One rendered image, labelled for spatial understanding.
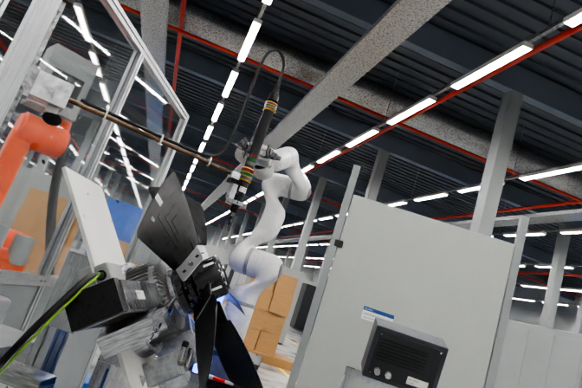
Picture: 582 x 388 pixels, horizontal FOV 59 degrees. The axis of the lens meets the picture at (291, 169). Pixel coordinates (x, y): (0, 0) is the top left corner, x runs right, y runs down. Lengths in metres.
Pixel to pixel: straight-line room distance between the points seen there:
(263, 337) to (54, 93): 8.58
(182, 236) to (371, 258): 2.18
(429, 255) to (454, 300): 0.32
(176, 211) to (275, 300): 8.39
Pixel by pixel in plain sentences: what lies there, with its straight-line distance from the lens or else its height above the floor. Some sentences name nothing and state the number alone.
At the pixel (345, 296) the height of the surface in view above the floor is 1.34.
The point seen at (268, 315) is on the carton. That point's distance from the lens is 9.74.
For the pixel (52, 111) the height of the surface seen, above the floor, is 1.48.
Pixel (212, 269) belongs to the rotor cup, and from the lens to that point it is 1.48.
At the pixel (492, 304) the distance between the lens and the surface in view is 3.60.
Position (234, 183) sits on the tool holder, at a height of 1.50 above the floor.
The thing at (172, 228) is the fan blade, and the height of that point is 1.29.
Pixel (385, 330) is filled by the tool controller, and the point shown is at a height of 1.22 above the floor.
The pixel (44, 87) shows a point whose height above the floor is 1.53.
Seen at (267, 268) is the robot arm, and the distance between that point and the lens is 2.14.
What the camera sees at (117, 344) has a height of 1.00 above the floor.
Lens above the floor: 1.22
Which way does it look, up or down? 13 degrees up
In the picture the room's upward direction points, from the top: 19 degrees clockwise
